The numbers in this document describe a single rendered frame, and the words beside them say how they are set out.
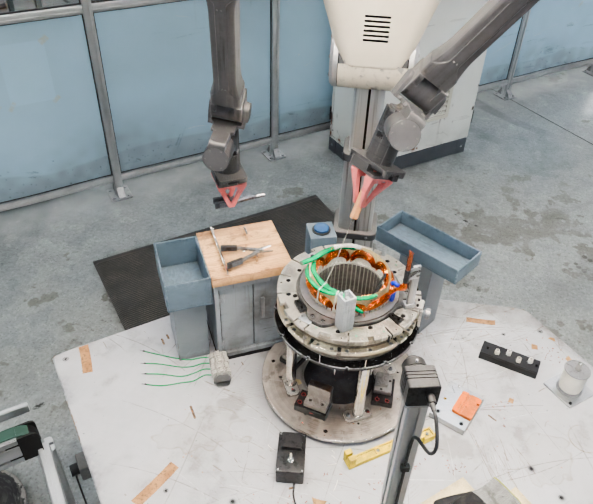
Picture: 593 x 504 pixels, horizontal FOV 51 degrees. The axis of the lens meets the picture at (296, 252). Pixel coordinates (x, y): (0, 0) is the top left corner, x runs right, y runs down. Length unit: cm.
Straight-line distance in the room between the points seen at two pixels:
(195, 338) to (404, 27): 90
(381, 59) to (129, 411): 103
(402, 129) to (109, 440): 95
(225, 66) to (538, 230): 271
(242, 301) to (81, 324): 151
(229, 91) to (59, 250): 224
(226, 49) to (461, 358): 101
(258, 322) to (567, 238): 239
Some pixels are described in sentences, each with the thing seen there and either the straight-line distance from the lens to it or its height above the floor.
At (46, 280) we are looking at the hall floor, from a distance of 322.
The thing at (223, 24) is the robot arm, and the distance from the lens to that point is 113.
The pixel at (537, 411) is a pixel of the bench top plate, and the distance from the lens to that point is 167.
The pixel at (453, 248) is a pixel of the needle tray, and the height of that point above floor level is 103.
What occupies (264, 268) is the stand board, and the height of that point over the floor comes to 107.
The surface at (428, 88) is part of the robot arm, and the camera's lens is 117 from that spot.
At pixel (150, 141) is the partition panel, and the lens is 362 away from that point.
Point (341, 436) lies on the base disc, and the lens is 149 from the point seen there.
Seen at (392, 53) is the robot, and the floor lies 147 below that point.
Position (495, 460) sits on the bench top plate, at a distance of 155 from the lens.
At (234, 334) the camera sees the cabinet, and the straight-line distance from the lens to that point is 160.
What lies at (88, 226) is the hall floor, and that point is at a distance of 351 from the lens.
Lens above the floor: 202
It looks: 39 degrees down
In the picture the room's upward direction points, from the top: 2 degrees clockwise
